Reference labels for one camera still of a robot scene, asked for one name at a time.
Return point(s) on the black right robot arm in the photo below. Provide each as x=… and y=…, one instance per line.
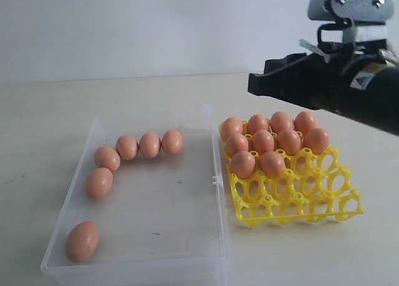
x=355, y=83

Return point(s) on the yellow plastic egg tray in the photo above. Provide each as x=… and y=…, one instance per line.
x=311, y=188

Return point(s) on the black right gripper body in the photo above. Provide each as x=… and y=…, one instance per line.
x=360, y=86

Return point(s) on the clear plastic bin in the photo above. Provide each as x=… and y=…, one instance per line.
x=164, y=221

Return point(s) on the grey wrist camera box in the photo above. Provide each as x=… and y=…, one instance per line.
x=356, y=10

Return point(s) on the brown egg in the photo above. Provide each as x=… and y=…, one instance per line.
x=281, y=121
x=289, y=141
x=172, y=142
x=231, y=125
x=257, y=122
x=107, y=157
x=305, y=122
x=127, y=147
x=236, y=142
x=243, y=164
x=150, y=145
x=317, y=140
x=82, y=242
x=272, y=164
x=262, y=141
x=99, y=183

